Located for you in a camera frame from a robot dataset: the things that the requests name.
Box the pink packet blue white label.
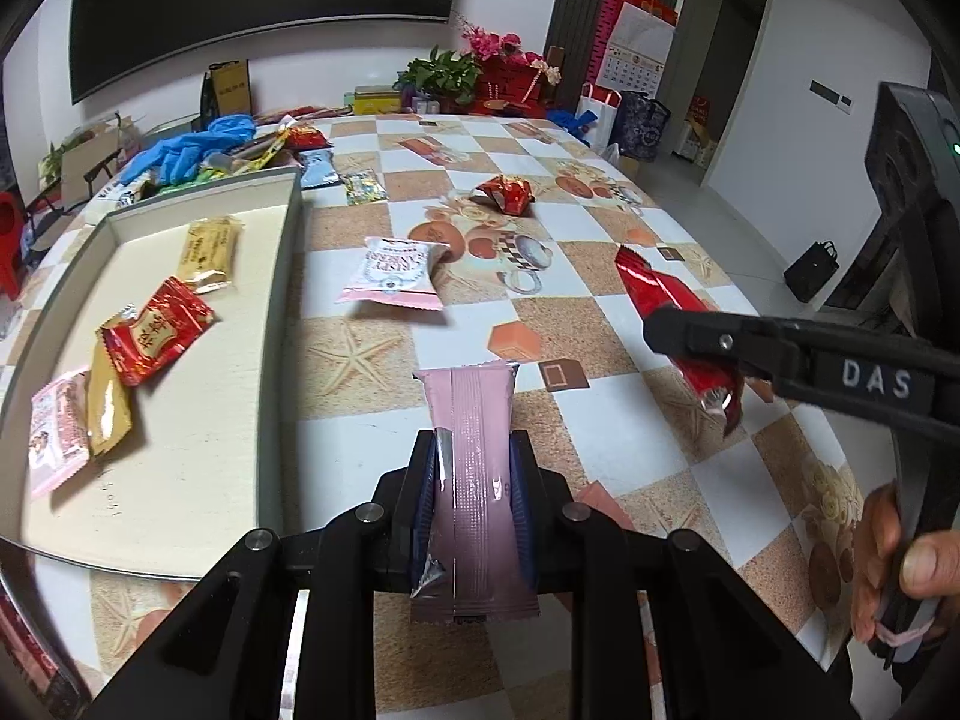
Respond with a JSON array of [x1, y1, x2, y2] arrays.
[[335, 235, 445, 314]]

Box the brown paper gift bag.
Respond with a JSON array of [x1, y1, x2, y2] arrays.
[[201, 62, 254, 122]]

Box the black bag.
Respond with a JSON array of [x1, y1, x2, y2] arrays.
[[782, 238, 842, 306]]

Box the long plain red packet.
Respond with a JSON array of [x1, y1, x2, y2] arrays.
[[613, 245, 745, 415]]

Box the blue nitrile glove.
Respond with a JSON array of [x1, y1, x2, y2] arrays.
[[118, 130, 220, 186], [201, 114, 257, 149]]

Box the small red snack packet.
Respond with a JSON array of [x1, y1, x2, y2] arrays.
[[287, 122, 335, 152]]

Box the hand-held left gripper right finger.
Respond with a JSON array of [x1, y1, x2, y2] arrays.
[[510, 430, 861, 720]]

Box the pale yellow snack packet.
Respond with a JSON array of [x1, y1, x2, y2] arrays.
[[176, 216, 245, 295]]

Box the dark blue patterned bag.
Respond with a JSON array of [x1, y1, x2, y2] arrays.
[[610, 88, 674, 164]]

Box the mustard gold snack packet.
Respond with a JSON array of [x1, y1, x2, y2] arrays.
[[85, 349, 134, 460]]

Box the large black wall screen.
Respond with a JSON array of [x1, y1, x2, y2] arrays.
[[69, 0, 464, 104]]

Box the pink artificial flowers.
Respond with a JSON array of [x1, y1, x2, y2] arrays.
[[456, 17, 524, 66]]

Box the red gift basket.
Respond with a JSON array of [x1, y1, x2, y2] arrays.
[[475, 55, 554, 111]]

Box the beige folding chair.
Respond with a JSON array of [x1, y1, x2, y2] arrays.
[[58, 120, 127, 212]]

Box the wall switch panel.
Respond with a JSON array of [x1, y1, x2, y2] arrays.
[[808, 77, 857, 116]]

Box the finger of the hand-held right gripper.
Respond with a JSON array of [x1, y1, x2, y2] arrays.
[[642, 304, 818, 400]]

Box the pink elastic band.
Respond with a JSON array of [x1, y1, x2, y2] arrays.
[[872, 606, 940, 651]]

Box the yellow snack pouch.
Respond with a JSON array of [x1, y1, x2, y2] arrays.
[[234, 129, 292, 166]]

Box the person's right hand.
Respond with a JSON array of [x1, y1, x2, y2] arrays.
[[850, 480, 960, 646]]

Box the cream shallow cardboard box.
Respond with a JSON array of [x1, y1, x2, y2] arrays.
[[0, 167, 305, 580]]

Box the red plastic chair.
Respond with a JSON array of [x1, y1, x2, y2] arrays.
[[0, 191, 25, 299]]

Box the green potted plant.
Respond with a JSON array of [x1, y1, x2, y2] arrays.
[[392, 47, 482, 107]]

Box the wall calendar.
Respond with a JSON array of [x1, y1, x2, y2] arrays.
[[598, 2, 677, 100]]

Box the yellow green tin box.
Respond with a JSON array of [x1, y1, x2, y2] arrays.
[[351, 85, 407, 119]]

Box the light blue snack packet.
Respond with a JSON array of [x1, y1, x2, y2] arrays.
[[300, 150, 344, 188]]

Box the white snack packet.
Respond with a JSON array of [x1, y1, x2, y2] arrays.
[[96, 178, 145, 209]]

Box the flower print candy packet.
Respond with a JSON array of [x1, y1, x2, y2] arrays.
[[343, 169, 390, 206]]

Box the white red shopping bag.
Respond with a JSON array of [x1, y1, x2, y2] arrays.
[[576, 81, 625, 152]]

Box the plain pink snack packet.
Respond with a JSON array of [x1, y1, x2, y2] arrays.
[[409, 360, 542, 625]]

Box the pink packet cookie picture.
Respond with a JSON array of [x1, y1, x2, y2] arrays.
[[28, 366, 92, 502]]

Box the red packet gold label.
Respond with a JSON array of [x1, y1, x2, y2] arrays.
[[97, 276, 220, 389]]

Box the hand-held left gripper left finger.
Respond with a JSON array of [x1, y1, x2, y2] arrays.
[[86, 426, 443, 720]]

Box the small leafy plant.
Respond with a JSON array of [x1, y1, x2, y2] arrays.
[[41, 131, 91, 181]]

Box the white cardboard box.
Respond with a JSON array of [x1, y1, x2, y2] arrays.
[[673, 97, 719, 171]]

